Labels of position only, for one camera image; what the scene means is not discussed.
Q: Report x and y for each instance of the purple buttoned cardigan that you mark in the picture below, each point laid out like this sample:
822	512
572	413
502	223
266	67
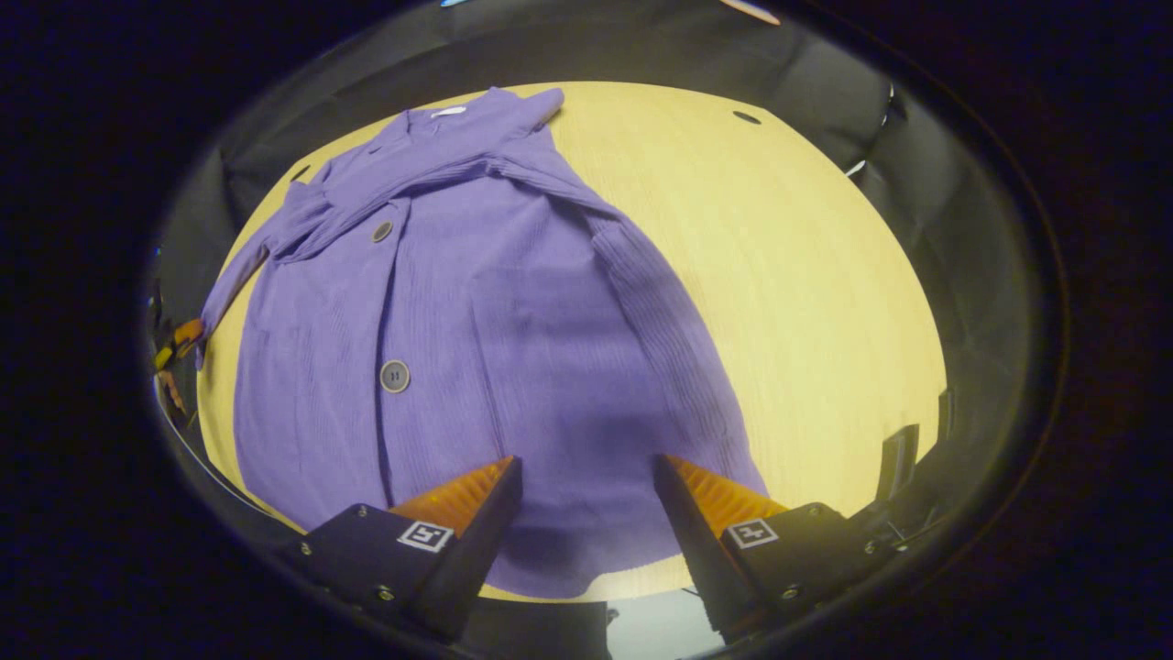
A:
513	330

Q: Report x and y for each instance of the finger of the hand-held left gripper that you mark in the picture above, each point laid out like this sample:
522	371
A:
183	335

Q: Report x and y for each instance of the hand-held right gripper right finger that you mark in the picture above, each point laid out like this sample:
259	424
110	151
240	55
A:
696	550

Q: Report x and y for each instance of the black table grommet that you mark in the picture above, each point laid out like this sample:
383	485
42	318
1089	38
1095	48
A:
300	172
747	117

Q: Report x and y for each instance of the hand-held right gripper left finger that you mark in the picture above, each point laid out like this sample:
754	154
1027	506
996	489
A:
476	550

